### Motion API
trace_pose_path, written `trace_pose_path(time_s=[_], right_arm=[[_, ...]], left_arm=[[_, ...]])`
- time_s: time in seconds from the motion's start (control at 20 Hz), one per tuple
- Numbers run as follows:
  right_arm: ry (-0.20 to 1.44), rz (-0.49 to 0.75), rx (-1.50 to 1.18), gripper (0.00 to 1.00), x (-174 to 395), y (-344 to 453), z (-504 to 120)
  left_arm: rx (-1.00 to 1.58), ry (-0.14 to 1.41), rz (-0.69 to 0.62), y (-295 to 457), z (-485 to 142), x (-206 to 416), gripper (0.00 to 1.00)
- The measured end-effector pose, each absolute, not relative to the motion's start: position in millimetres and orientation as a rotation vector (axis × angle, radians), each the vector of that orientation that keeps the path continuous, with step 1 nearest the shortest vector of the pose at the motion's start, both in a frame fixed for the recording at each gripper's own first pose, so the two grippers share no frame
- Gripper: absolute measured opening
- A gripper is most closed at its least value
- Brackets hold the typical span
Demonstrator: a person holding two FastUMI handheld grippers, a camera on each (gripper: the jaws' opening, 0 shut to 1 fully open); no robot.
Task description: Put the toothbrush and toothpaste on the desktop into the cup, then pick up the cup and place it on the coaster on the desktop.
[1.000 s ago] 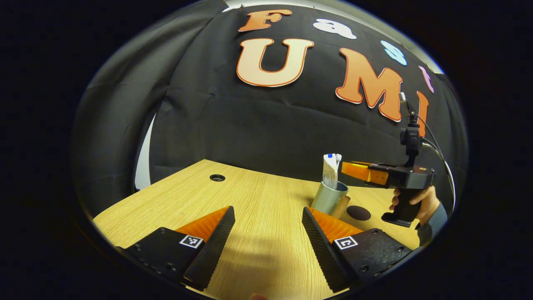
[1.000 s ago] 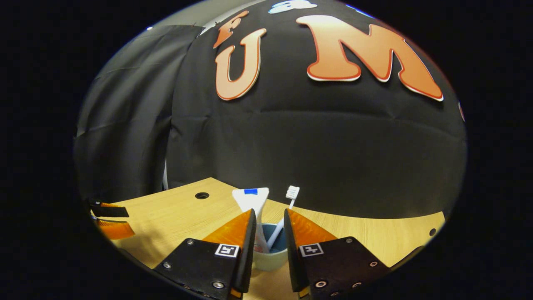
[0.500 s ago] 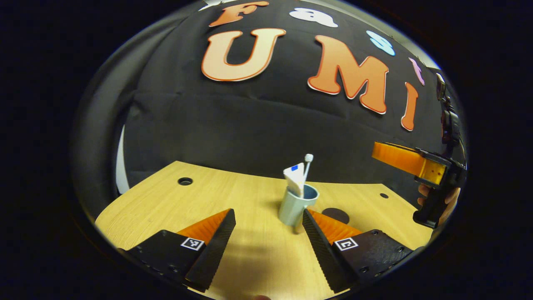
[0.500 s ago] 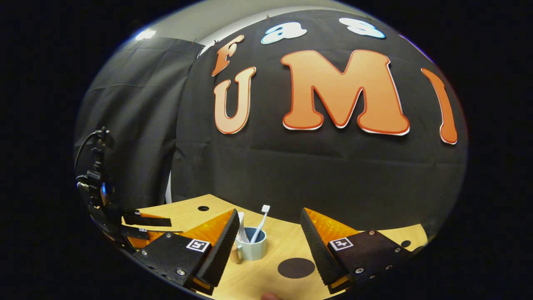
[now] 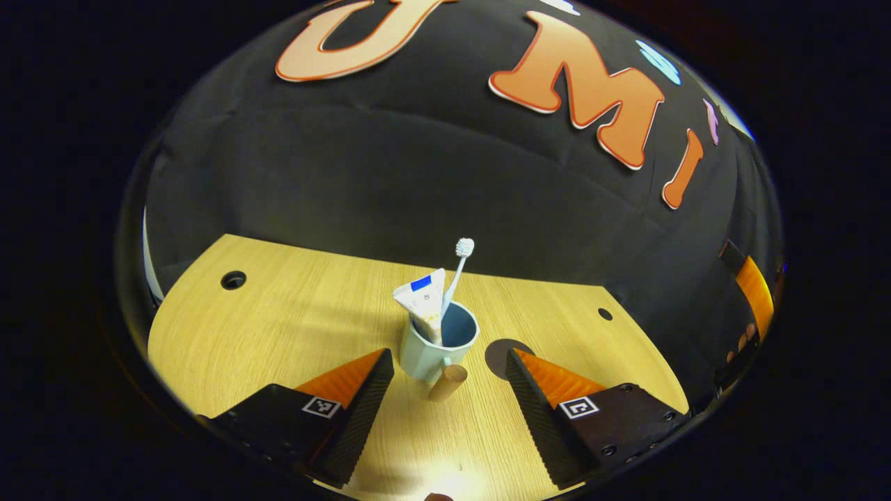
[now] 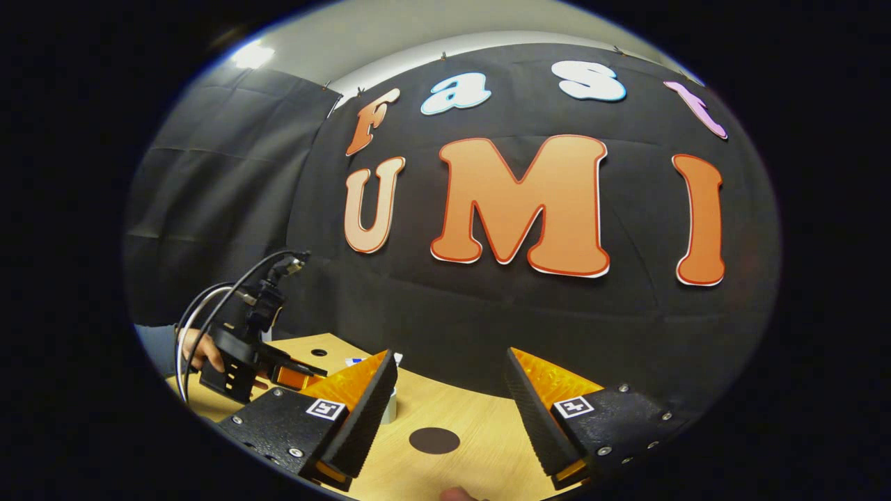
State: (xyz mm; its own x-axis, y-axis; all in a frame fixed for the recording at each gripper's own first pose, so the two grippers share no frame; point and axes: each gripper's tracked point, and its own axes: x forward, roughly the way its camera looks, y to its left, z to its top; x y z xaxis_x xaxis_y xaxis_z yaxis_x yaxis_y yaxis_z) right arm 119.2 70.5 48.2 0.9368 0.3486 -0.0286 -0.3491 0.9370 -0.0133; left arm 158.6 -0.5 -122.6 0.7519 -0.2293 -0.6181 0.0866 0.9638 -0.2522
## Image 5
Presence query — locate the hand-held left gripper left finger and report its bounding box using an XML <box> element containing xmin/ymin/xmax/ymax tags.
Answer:
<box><xmin>198</xmin><ymin>347</ymin><xmax>396</xmax><ymax>490</ymax></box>

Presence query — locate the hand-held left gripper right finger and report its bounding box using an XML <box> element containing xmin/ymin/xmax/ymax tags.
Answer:
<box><xmin>505</xmin><ymin>347</ymin><xmax>691</xmax><ymax>491</ymax></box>

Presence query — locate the dark round coaster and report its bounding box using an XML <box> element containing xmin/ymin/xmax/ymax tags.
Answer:
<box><xmin>484</xmin><ymin>338</ymin><xmax>536</xmax><ymax>382</ymax></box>

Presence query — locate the light blue cup wooden handle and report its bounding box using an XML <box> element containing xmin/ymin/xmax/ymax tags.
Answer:
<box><xmin>398</xmin><ymin>300</ymin><xmax>482</xmax><ymax>404</ymax></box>

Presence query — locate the white toothpaste tube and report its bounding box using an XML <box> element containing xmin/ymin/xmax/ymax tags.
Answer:
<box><xmin>391</xmin><ymin>267</ymin><xmax>448</xmax><ymax>347</ymax></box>

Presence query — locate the white toothbrush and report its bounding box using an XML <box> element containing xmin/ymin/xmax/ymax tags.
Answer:
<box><xmin>440</xmin><ymin>237</ymin><xmax>476</xmax><ymax>322</ymax></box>

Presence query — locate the wooden desktop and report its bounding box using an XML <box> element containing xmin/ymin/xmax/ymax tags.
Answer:
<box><xmin>147</xmin><ymin>233</ymin><xmax>691</xmax><ymax>501</ymax></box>

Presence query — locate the black backdrop cloth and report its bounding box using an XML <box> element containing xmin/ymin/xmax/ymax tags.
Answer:
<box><xmin>139</xmin><ymin>0</ymin><xmax>786</xmax><ymax>397</ymax></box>

